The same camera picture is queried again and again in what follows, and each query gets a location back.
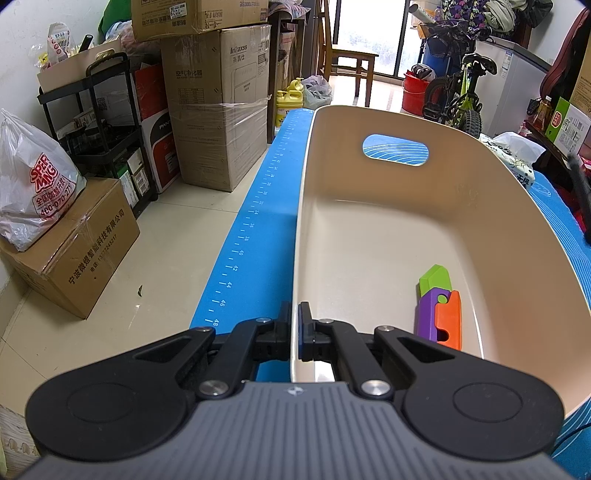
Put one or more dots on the green purple orange toy knife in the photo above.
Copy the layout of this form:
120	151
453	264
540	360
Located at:
438	309

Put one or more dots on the red plastic bucket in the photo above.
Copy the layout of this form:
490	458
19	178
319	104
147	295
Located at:
411	97

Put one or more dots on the dark wooden cabinet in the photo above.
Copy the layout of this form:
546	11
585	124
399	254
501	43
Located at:
286	46

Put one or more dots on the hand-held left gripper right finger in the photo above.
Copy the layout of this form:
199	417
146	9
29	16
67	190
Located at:
304	332

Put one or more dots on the tall taped cardboard box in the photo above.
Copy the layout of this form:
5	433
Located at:
217	115

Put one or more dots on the wooden chair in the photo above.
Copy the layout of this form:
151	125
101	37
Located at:
348	55

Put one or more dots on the green child's bicycle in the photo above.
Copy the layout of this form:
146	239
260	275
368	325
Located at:
461	99

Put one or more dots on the red and white appliance box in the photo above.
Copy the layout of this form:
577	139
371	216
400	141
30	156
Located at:
159	138

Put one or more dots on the orange drink bottle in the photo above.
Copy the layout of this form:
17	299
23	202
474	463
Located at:
545	113

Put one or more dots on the white plastic bag red print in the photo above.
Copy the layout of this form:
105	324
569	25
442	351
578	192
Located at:
37	184

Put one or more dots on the white red snack packet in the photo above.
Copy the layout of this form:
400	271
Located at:
60	44

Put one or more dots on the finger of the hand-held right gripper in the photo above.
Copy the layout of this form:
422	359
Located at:
581	189

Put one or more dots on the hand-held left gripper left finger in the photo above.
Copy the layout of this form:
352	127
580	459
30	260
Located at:
286	325

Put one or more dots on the white tissue pack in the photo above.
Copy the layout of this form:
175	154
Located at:
515	152

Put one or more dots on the yellow plastic jug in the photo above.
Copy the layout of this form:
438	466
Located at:
287	108
295	85

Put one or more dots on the low brown cardboard box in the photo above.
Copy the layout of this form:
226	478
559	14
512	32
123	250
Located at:
87	249

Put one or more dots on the blue ruled silicone mat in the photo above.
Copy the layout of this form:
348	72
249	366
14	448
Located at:
263	230

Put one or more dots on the pile of floral clothes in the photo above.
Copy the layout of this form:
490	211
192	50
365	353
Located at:
466	14

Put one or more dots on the grey-white plastic bag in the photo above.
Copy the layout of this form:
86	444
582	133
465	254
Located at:
316	92

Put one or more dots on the green and white carton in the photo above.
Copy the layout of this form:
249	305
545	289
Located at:
565	122

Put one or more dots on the white patterned cloth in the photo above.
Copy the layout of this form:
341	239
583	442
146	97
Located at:
16	438

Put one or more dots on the white chest freezer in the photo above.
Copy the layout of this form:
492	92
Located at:
512	78

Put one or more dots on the black shelf cart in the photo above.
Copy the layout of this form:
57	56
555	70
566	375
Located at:
111	138

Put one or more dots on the dark red bag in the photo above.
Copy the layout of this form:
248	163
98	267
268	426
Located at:
570	60

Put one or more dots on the beige plastic basin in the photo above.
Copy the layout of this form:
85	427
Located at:
369	240

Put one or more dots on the blue plastic barrel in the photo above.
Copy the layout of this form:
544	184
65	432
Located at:
443	50

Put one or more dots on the wide cardboard box white label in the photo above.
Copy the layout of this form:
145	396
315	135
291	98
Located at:
198	14

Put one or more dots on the green bag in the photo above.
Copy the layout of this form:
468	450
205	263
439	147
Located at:
113	16

